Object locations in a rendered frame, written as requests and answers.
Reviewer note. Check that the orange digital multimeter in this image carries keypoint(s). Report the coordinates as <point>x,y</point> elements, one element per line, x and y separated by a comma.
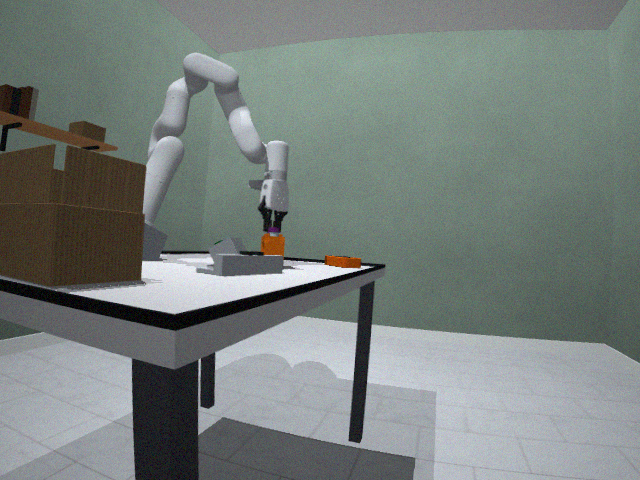
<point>343,261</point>

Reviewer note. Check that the brown cardboard box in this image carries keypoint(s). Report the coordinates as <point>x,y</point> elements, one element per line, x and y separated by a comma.
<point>61,244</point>

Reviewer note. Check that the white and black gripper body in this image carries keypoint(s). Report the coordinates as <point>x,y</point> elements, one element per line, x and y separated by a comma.
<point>277,194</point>

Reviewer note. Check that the grey rectangular panel with round recesses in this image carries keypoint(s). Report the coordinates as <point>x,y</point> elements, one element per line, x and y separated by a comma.
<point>245,263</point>

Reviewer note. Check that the grey key housing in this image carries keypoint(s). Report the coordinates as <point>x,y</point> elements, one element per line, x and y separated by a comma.
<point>227,246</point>

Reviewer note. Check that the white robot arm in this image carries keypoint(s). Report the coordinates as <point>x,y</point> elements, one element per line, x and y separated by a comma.
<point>169,151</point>

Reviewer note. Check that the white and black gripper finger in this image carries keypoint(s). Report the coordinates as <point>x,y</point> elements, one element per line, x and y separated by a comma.
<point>278,218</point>
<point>266,216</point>

